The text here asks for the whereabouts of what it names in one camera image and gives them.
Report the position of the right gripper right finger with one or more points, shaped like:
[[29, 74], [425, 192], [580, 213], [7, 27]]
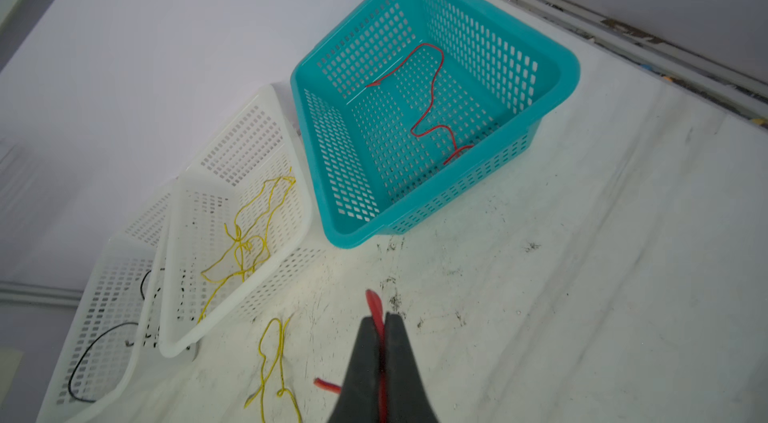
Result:
[[405, 396]]

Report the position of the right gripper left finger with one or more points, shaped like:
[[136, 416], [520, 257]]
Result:
[[360, 397]]

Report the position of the middle white plastic basket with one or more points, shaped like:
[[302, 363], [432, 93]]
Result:
[[243, 225]]

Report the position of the white plastic basket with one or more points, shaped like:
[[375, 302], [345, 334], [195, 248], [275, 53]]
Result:
[[243, 225], [113, 345]]

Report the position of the left white plastic basket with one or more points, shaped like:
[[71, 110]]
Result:
[[113, 345]]

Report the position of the teal plastic basket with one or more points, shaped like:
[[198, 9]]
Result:
[[407, 104]]

